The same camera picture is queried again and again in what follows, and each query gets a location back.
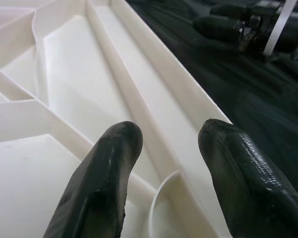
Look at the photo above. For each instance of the white plastic table top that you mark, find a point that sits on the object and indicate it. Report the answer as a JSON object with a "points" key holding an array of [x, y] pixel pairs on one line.
{"points": [[77, 74]]}

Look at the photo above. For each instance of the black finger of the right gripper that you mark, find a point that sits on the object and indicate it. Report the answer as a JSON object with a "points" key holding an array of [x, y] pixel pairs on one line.
{"points": [[228, 11], [218, 28]]}

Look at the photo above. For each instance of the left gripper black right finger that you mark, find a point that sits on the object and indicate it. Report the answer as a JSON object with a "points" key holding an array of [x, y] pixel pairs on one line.
{"points": [[253, 186]]}

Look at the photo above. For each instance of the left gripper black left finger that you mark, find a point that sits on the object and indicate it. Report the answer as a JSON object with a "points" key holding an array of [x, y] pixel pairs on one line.
{"points": [[101, 186]]}

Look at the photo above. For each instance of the black table cloth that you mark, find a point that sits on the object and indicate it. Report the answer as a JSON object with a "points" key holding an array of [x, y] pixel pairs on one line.
{"points": [[238, 86]]}

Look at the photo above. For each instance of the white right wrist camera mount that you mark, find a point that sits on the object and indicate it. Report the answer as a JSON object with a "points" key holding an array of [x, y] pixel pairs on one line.
{"points": [[275, 34]]}

